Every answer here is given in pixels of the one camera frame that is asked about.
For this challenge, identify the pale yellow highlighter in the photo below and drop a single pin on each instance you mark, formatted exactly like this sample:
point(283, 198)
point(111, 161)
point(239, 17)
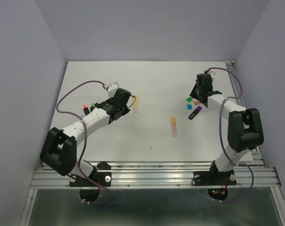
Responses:
point(135, 105)

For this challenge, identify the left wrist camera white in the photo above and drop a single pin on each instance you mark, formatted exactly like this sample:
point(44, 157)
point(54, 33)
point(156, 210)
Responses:
point(111, 89)

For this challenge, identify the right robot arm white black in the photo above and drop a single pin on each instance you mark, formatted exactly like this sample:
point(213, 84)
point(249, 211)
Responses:
point(244, 132)

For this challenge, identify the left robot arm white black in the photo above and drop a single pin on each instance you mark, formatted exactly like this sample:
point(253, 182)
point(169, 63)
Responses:
point(59, 151)

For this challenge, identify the aluminium right rail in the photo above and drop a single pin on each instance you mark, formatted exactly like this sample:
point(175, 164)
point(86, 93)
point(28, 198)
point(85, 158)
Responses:
point(252, 157)

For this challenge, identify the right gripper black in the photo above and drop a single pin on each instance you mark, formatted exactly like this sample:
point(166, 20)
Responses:
point(193, 93)

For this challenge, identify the black highlighter purple cap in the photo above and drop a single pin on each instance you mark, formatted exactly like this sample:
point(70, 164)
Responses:
point(195, 112)

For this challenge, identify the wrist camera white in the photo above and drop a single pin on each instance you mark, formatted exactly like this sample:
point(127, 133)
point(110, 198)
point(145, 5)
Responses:
point(213, 74)
point(111, 89)

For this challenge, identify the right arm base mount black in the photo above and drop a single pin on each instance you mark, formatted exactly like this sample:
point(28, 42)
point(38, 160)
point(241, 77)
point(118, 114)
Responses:
point(207, 178)

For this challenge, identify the aluminium front rail frame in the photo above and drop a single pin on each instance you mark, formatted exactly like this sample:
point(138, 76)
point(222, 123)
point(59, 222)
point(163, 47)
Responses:
point(157, 175)

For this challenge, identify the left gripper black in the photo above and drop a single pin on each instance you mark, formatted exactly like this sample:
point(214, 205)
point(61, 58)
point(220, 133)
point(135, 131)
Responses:
point(125, 110)

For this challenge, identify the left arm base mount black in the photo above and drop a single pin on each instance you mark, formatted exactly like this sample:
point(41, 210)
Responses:
point(100, 174)

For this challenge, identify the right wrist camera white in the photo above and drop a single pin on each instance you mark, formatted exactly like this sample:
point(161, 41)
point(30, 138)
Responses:
point(213, 74)

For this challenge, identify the black highlighter orange tip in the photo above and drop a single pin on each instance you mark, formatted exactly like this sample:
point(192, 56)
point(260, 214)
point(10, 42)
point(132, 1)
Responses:
point(86, 110)

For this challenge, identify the pastel pink highlighter orange cap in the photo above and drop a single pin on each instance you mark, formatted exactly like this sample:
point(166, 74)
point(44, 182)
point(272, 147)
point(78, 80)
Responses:
point(173, 127)

